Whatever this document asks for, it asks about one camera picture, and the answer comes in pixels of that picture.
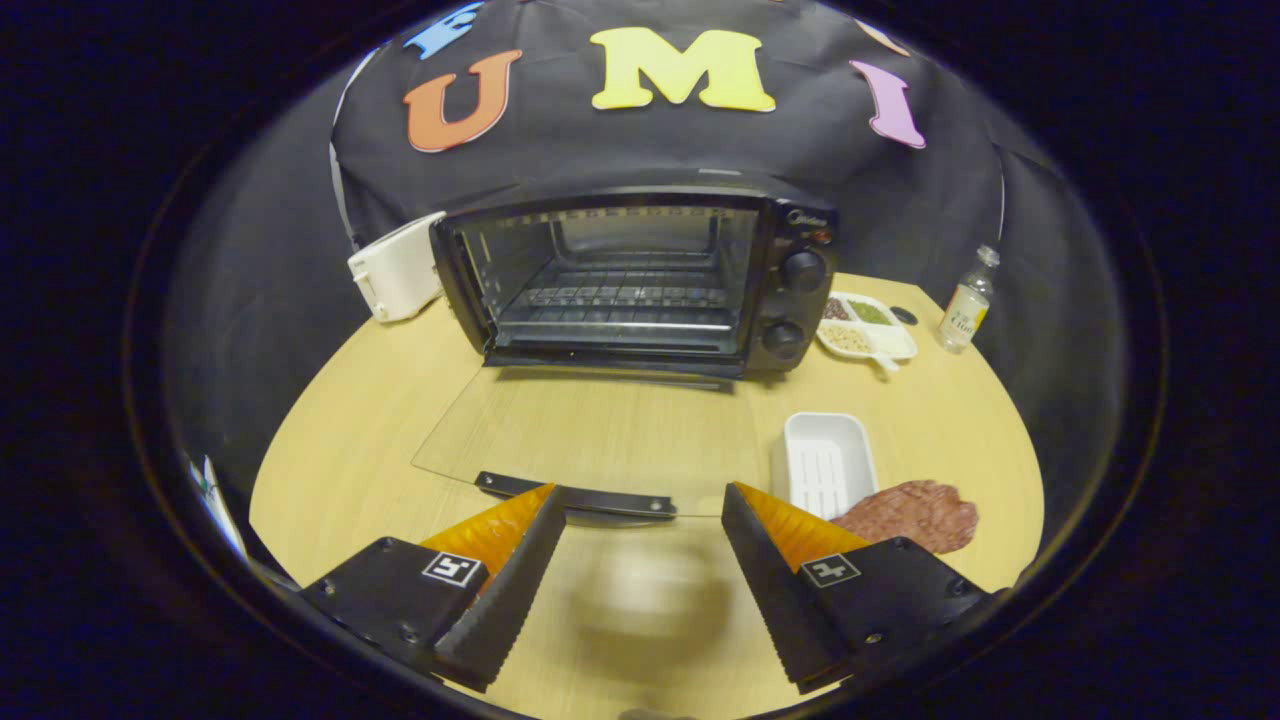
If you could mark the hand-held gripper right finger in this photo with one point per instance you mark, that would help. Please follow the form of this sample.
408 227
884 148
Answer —
775 600

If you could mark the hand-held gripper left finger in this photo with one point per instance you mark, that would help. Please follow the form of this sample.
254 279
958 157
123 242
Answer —
512 600

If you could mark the brown meat steak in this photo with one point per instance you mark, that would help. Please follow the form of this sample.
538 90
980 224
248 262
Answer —
915 515

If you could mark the black toaster oven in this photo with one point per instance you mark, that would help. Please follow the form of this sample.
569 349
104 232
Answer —
792 300

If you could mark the white pop-up toaster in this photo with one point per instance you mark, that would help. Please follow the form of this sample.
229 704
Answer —
400 270

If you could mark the white rectangular tray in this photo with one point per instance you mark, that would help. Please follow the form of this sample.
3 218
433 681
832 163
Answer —
825 465

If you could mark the white divided dish of grains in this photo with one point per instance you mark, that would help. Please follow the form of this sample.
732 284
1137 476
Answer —
890 342

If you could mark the small black round disc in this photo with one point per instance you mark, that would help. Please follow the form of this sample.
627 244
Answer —
904 316

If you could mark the clear glass bottle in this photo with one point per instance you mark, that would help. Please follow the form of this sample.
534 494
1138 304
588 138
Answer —
965 315

